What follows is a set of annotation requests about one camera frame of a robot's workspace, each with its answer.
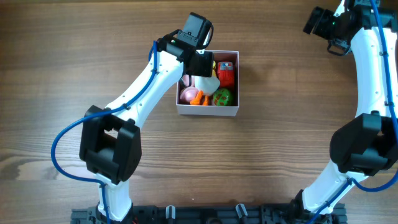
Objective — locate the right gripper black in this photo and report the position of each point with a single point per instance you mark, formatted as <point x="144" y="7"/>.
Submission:
<point x="315" y="23"/>

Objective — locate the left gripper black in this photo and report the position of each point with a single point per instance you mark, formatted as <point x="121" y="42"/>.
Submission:
<point x="203" y="64"/>

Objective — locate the yellow wooden rattle toy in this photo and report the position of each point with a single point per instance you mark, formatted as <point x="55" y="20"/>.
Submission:
<point x="214" y="69"/>

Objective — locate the white yellow duck plush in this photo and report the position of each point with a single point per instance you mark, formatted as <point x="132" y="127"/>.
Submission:
<point x="206" y="87"/>

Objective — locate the red toy fire truck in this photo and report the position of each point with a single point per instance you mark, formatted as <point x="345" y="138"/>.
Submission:
<point x="226" y="75"/>

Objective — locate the pink pig toy figure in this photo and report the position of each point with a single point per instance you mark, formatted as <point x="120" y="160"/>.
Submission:
<point x="188" y="90"/>

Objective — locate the green numbered ball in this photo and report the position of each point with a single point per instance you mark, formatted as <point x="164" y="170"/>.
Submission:
<point x="223" y="97"/>

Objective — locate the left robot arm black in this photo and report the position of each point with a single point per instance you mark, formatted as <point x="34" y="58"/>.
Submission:
<point x="111" y="137"/>

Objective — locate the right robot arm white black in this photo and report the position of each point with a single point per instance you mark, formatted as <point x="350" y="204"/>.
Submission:
<point x="368" y="143"/>

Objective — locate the pink open cardboard box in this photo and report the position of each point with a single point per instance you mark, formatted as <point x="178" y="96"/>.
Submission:
<point x="212" y="110"/>

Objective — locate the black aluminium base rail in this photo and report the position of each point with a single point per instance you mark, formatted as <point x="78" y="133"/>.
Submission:
<point x="267" y="213"/>

